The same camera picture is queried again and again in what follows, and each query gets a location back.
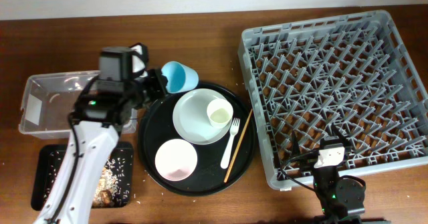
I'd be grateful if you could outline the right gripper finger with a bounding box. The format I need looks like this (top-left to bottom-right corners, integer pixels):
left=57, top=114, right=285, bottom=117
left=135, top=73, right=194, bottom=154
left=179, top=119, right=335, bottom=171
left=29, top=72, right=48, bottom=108
left=291, top=130, right=300, bottom=158
left=331, top=124, right=350, bottom=147

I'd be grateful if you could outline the light blue cup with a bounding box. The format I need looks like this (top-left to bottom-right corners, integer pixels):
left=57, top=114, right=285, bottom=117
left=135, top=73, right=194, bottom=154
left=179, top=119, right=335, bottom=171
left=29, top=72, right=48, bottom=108
left=161, top=61, right=199, bottom=94

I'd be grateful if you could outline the food scraps and rice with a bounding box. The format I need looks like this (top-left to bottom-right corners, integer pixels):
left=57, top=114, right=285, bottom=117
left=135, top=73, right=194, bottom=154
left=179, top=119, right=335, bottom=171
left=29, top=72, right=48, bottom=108
left=45, top=150, right=131, bottom=208

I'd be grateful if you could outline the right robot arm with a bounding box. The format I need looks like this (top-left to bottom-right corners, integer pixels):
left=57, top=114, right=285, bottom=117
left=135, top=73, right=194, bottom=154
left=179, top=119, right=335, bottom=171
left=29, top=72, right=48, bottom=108
left=288, top=125, right=366, bottom=223

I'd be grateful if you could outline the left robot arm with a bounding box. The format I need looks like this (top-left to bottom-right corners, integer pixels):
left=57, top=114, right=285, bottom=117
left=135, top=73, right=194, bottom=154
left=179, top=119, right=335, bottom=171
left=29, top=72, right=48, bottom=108
left=35, top=43, right=167, bottom=223

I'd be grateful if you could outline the grey dishwasher rack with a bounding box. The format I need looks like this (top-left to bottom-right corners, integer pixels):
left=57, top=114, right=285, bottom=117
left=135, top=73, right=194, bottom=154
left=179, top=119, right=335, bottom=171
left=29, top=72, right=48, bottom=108
left=238, top=10, right=427, bottom=191

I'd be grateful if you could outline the light grey plate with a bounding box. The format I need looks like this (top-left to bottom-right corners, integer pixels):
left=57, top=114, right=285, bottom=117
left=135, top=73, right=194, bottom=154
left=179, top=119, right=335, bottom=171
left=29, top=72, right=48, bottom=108
left=173, top=88, right=231, bottom=145

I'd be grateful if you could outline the wooden chopstick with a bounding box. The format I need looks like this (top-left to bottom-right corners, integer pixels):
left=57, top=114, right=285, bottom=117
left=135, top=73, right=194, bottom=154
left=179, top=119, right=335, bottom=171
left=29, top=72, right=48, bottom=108
left=223, top=109, right=253, bottom=183

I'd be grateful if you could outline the white plastic fork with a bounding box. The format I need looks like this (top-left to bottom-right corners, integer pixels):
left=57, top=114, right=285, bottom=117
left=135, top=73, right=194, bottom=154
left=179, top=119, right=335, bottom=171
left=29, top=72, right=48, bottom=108
left=220, top=118, right=240, bottom=169

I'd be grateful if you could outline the white cup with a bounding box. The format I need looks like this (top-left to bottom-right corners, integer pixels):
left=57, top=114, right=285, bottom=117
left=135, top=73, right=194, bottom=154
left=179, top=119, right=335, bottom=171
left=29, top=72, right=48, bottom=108
left=207, top=98, right=233, bottom=128

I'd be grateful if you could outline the round black serving tray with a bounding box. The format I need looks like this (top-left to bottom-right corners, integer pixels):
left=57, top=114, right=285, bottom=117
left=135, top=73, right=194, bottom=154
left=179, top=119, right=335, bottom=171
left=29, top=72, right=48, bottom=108
left=137, top=93, right=257, bottom=197

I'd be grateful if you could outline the clear plastic bin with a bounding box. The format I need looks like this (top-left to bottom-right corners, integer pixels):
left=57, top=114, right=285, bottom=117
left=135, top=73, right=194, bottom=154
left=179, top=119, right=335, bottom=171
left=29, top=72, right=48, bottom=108
left=18, top=70, right=138, bottom=140

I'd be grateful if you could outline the black rectangular tray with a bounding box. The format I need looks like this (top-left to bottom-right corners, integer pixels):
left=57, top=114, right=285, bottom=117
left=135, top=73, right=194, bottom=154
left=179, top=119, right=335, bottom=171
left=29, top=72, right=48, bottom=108
left=30, top=141, right=134, bottom=212

